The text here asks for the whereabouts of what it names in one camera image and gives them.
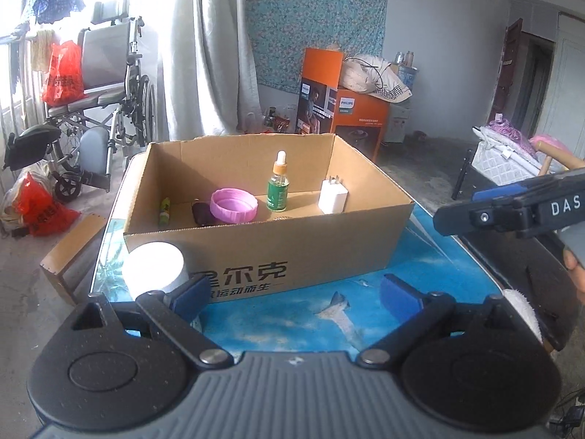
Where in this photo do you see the black key case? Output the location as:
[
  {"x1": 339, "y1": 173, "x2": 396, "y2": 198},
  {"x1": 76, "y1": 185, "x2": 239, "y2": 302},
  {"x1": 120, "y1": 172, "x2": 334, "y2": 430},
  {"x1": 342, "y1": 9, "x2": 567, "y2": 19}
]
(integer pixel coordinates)
[{"x1": 191, "y1": 200, "x2": 220, "y2": 228}]

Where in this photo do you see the brown wooden door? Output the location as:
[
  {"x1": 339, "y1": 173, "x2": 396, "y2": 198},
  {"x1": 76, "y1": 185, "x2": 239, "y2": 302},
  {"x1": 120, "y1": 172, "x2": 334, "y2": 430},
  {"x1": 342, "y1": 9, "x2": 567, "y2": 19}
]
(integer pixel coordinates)
[{"x1": 490, "y1": 17, "x2": 525, "y2": 125}]

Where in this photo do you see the green dropper bottle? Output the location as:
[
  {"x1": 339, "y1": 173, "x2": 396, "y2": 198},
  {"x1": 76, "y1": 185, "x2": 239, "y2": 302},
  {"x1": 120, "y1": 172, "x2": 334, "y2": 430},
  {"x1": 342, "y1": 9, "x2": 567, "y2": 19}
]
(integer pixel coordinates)
[{"x1": 266, "y1": 150, "x2": 291, "y2": 213}]

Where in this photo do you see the white woven basket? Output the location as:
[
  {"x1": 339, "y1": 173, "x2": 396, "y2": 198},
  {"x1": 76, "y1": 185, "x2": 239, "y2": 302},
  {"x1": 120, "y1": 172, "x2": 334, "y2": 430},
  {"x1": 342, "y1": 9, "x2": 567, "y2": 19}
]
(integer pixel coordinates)
[{"x1": 472, "y1": 138, "x2": 546, "y2": 180}]

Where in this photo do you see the small wooden stool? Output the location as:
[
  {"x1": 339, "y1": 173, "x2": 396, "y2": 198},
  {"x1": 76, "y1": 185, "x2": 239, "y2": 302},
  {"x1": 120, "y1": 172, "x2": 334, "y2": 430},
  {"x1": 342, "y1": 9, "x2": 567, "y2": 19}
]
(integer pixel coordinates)
[{"x1": 40, "y1": 215, "x2": 109, "y2": 305}]

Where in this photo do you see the red plastic bag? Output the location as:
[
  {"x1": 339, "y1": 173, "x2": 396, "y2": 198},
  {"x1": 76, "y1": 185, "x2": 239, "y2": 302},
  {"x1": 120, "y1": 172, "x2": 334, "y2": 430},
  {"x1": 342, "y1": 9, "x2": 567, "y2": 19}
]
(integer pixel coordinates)
[
  {"x1": 41, "y1": 40, "x2": 86, "y2": 106},
  {"x1": 16, "y1": 171, "x2": 82, "y2": 239}
]

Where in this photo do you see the grey curtain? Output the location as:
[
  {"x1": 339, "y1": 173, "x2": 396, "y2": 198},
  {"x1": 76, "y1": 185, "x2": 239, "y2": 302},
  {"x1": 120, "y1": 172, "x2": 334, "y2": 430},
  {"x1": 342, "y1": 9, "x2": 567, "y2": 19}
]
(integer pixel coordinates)
[{"x1": 158, "y1": 0, "x2": 271, "y2": 143}]

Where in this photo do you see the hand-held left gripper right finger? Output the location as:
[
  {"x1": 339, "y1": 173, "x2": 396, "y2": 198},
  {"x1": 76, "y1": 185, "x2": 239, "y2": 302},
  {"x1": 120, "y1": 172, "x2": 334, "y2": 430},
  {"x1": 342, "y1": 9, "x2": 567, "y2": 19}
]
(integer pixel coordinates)
[{"x1": 356, "y1": 273, "x2": 522, "y2": 369}]

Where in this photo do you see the white pill bottle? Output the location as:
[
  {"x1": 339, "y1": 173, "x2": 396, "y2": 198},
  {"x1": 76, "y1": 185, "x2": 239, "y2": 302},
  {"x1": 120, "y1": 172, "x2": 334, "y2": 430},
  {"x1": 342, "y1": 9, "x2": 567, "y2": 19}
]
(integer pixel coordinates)
[{"x1": 122, "y1": 242, "x2": 189, "y2": 299}]

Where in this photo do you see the white plastic bag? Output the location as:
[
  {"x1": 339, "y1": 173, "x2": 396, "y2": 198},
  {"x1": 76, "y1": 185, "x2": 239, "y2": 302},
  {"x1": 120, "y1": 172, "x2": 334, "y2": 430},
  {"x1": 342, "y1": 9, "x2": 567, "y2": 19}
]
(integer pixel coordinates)
[{"x1": 0, "y1": 160, "x2": 46, "y2": 235}]

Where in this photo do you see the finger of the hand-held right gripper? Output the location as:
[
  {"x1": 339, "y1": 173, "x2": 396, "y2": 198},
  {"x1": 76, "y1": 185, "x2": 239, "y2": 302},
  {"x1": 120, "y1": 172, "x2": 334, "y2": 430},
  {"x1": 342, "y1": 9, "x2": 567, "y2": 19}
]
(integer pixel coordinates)
[
  {"x1": 472, "y1": 176, "x2": 585, "y2": 203},
  {"x1": 433, "y1": 187, "x2": 585, "y2": 239}
]

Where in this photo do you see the floral wall cloth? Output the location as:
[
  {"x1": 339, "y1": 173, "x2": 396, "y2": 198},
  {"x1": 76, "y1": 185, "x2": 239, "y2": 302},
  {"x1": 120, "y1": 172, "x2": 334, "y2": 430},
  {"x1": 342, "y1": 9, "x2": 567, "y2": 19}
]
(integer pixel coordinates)
[{"x1": 246, "y1": 0, "x2": 390, "y2": 98}]

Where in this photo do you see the small red bag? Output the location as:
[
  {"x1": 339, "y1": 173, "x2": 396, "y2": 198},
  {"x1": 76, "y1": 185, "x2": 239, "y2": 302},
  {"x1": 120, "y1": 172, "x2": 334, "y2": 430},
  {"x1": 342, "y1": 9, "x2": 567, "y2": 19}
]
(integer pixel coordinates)
[{"x1": 264, "y1": 113, "x2": 294, "y2": 134}]

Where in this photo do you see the pink plastic lid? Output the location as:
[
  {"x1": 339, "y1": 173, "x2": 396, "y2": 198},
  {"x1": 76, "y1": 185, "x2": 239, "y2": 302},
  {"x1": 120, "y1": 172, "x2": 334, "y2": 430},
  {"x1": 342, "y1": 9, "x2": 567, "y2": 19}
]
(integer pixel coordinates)
[{"x1": 210, "y1": 187, "x2": 259, "y2": 225}]

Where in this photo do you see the white small appliance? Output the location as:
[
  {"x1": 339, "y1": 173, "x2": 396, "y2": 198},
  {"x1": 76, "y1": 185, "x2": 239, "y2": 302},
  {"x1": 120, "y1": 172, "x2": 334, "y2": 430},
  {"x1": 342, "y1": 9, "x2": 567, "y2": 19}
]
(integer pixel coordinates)
[{"x1": 383, "y1": 103, "x2": 413, "y2": 146}]

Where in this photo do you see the folding wheelchair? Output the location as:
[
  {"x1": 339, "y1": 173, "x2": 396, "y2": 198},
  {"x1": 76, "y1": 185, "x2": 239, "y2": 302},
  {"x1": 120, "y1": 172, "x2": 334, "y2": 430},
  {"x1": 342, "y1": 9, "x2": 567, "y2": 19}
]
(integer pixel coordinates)
[{"x1": 4, "y1": 0, "x2": 159, "y2": 203}]

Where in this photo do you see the brown cardboard box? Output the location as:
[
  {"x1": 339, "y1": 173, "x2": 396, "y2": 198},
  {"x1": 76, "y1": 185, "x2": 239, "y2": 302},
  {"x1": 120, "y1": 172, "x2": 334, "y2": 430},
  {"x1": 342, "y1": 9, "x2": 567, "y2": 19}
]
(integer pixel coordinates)
[{"x1": 122, "y1": 132, "x2": 415, "y2": 296}]

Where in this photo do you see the person's right hand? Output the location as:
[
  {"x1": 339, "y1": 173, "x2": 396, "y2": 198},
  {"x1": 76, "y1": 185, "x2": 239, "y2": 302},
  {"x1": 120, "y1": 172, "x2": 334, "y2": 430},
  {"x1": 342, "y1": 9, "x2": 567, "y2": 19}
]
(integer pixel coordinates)
[{"x1": 562, "y1": 244, "x2": 585, "y2": 305}]

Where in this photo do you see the white charger plug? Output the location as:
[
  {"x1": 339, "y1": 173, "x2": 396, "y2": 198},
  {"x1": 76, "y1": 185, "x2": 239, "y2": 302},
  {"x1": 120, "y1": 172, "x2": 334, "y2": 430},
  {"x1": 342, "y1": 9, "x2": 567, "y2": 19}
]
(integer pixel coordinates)
[{"x1": 317, "y1": 175, "x2": 349, "y2": 215}]

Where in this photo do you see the black metal stand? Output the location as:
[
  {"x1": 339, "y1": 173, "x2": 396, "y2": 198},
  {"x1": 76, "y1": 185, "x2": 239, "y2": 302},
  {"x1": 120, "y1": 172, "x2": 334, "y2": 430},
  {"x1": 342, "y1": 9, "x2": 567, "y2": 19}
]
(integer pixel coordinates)
[{"x1": 452, "y1": 154, "x2": 472, "y2": 200}]

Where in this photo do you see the purple cloth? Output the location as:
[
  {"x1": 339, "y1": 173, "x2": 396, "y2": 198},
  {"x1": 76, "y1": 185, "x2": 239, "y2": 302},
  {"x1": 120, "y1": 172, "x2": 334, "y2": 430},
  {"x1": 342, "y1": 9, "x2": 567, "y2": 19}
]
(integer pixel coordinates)
[{"x1": 486, "y1": 118, "x2": 532, "y2": 143}]

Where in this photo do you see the orange appliance box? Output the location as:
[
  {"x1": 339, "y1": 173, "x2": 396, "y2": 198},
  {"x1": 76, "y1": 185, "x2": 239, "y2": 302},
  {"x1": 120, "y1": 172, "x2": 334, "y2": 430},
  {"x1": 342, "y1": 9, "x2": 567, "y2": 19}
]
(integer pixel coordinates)
[{"x1": 296, "y1": 47, "x2": 392, "y2": 162}]

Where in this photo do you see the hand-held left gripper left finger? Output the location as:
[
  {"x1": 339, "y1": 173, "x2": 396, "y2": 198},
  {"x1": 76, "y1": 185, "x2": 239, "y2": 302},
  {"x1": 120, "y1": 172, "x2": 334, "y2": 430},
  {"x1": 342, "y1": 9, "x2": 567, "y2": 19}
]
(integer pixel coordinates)
[{"x1": 68, "y1": 277, "x2": 234, "y2": 369}]

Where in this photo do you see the blue checkered cloth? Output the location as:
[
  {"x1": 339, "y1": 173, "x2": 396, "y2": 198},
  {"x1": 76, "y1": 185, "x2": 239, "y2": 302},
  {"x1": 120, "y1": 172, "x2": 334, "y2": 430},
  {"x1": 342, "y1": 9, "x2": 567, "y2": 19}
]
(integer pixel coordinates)
[{"x1": 29, "y1": 0, "x2": 87, "y2": 27}]

